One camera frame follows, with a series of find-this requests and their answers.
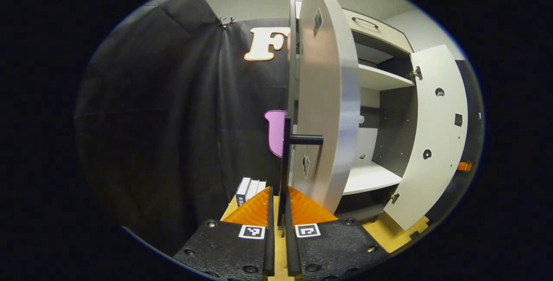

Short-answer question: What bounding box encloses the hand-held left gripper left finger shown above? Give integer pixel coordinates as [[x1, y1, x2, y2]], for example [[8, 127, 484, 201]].
[[173, 186, 276, 281]]

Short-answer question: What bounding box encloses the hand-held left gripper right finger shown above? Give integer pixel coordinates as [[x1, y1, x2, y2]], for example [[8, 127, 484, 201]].
[[283, 186, 389, 281]]

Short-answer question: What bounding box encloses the white cabinet door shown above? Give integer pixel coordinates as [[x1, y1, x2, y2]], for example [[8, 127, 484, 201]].
[[384, 44, 469, 231], [287, 0, 361, 215]]

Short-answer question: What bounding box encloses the black door handle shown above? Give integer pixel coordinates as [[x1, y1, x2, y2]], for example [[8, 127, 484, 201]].
[[279, 117, 324, 230]]

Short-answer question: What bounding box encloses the white double-door shoe cabinet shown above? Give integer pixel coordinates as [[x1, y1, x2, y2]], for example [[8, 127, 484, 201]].
[[287, 0, 471, 223]]

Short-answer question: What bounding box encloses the white cabinet shelf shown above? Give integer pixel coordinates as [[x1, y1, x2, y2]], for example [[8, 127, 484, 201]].
[[343, 160, 403, 196], [358, 63, 415, 92]]

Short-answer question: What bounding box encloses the blue and white book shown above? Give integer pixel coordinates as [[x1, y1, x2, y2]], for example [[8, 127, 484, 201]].
[[235, 177, 252, 207]]

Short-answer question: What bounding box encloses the black backdrop cloth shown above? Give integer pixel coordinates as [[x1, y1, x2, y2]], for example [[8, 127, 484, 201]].
[[73, 0, 299, 256]]

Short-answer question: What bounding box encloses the grey cabinet top handle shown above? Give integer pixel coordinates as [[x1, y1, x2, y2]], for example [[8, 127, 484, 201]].
[[351, 16, 380, 30]]

